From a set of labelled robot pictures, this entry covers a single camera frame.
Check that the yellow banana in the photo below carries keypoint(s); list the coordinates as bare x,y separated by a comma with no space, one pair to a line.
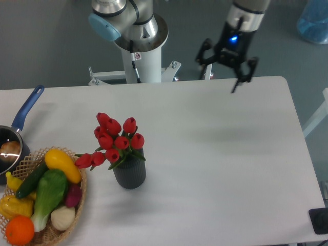
14,183

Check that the grey object right edge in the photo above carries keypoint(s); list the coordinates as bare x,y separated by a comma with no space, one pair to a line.
324,189

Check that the orange fruit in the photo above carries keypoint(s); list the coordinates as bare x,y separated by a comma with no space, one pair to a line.
19,230

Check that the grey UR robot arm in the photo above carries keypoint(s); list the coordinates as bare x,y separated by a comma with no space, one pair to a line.
140,35

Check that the blue handled saucepan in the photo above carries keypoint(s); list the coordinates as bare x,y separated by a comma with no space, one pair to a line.
12,133

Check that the brown bread roll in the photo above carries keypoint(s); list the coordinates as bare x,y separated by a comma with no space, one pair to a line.
10,151

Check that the dark green cucumber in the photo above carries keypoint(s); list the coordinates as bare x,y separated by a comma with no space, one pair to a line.
30,183

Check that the yellow squash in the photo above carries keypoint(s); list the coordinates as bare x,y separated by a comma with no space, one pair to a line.
58,159

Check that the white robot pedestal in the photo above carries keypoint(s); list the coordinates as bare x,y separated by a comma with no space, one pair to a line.
139,67

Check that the green bok choy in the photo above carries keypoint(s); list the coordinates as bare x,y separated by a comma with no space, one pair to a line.
50,191

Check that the black device at table edge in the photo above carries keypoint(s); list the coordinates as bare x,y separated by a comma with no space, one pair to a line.
318,219

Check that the white garlic bulb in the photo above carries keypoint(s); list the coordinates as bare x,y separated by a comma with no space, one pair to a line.
62,217

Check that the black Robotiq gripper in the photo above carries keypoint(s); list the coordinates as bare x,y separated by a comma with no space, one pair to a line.
234,48

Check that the white frame leg right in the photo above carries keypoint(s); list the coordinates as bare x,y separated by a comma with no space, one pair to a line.
317,117

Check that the dark grey ribbed vase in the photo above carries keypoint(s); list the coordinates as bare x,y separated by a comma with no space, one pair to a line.
131,173

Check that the yellow bell pepper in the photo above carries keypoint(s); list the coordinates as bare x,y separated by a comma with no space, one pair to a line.
12,207

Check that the red tulip bouquet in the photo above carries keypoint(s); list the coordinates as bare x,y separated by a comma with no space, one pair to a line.
117,143

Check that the purple red onion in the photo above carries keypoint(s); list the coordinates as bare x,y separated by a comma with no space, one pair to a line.
73,196

